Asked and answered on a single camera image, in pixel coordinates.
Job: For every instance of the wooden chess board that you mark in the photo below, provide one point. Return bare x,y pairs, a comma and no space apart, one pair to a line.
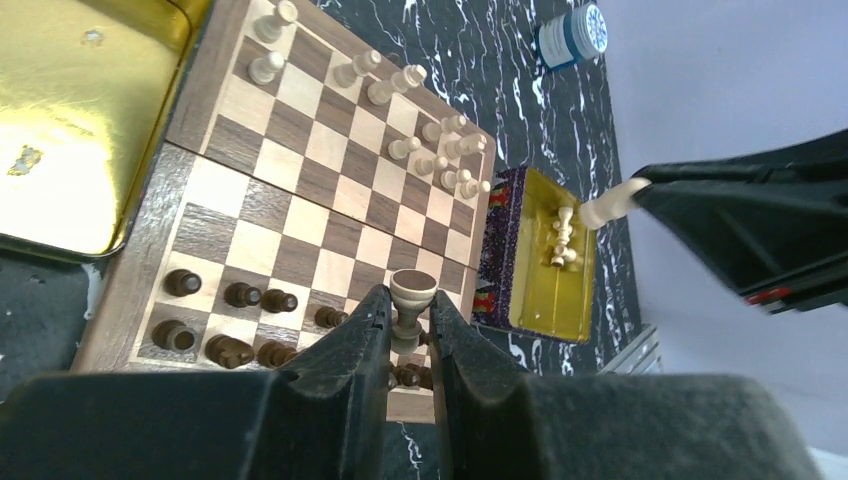
271,170

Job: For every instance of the white pieces pile in tin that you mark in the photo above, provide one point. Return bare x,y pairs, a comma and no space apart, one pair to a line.
562,253

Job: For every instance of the gold tin with white pieces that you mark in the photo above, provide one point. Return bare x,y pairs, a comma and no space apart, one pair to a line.
517,287

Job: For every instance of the white bishop chess piece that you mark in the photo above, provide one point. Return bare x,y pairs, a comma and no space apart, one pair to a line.
613,204

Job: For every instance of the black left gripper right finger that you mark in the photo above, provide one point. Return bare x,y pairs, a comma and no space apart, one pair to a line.
497,420

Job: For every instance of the empty gold tin box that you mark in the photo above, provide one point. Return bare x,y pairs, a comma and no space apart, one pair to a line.
87,90

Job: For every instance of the white pawn chess piece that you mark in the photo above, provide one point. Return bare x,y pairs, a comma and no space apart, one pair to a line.
402,148

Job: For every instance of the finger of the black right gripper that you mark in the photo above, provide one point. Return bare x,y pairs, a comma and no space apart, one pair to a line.
771,226

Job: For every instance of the white rook chess piece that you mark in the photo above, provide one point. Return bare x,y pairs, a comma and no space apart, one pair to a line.
411,293

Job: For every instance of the dark chess pieces row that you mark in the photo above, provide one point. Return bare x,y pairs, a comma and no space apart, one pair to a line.
179,328

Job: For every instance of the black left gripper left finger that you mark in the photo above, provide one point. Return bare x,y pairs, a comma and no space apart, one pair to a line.
320,416

